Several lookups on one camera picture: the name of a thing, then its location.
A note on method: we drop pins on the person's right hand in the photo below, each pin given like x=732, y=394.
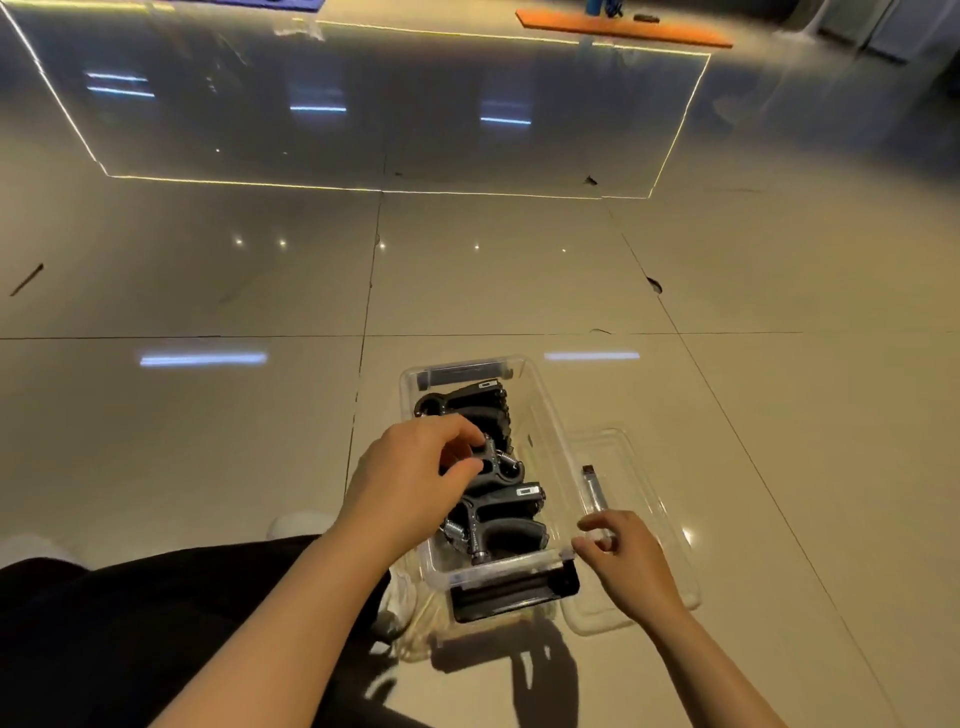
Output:
x=637, y=570

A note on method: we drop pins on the person's left hand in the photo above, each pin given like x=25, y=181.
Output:
x=397, y=487

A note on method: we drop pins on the group of black hand grippers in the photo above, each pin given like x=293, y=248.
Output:
x=510, y=517

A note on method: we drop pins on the clear plastic storage box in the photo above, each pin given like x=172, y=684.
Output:
x=540, y=390

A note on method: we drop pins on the person's left forearm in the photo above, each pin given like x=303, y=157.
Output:
x=277, y=637

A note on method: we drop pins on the person's right forearm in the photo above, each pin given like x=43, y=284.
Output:
x=712, y=675

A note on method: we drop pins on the white left shoe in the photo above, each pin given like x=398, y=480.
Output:
x=300, y=525

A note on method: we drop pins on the white shoe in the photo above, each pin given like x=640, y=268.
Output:
x=300, y=525
x=397, y=607

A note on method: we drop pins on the white right shoe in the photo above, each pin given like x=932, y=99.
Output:
x=397, y=607

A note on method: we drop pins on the purple exercise mat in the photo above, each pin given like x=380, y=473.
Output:
x=262, y=3

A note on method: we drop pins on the orange exercise mat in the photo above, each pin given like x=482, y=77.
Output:
x=637, y=30

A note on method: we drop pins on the small dark exercise tool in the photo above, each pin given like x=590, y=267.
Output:
x=613, y=7

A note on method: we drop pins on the white table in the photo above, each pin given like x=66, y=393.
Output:
x=810, y=26

